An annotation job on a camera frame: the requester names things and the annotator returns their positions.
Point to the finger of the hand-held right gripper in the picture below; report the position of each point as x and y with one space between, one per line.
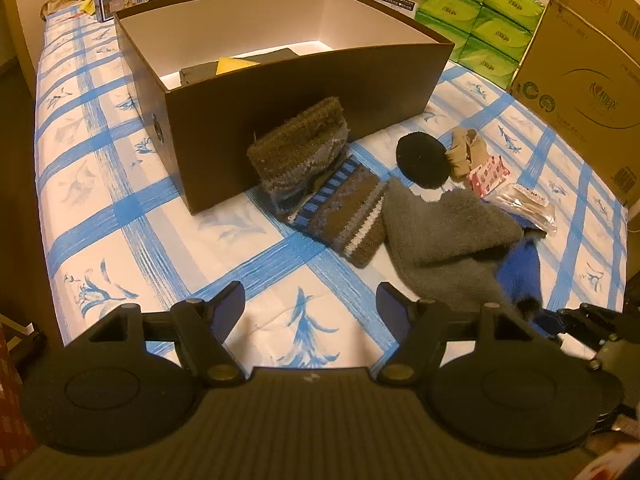
590 316
575 342

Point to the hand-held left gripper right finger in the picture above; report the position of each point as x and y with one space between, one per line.
392 305

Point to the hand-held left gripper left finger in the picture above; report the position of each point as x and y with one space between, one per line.
231 302

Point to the blue cloth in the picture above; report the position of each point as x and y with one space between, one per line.
520 270

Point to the grey fluffy cloth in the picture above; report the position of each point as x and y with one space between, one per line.
450 240

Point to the striped knit sock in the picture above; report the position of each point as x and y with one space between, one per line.
340 210

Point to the pink printed packet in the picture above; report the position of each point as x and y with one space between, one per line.
487 175

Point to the beige sock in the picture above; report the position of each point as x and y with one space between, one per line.
462 155

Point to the brown knit sock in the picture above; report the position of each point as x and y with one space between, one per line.
300 135

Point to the brown cardboard box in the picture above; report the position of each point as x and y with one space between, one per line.
300 90

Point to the clear cotton swab packet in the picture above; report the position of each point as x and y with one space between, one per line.
525 205

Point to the black round pad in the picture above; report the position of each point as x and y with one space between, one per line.
420 160

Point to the large open cardboard box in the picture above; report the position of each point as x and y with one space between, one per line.
585 85

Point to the stack of green tissue packs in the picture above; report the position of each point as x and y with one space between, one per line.
475 15

